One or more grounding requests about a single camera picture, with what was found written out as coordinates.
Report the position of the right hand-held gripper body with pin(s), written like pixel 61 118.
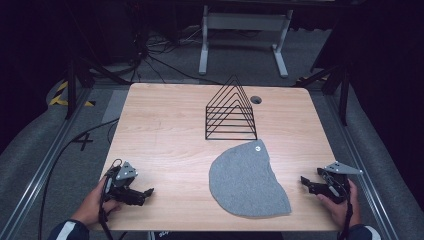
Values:
pixel 333 185

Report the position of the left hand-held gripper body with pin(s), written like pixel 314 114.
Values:
pixel 121 181

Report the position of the grey felt bag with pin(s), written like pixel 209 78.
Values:
pixel 246 181

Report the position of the person's right hand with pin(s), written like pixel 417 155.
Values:
pixel 341 208

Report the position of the person's left hand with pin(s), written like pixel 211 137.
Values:
pixel 91 206

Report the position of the black tripod stand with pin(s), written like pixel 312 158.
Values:
pixel 333 86
pixel 83 76

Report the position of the yellow black hazard tape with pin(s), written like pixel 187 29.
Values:
pixel 65 96

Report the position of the aluminium floor rail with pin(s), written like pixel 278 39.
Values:
pixel 40 166
pixel 361 160

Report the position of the white metal desk frame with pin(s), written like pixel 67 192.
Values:
pixel 245 36

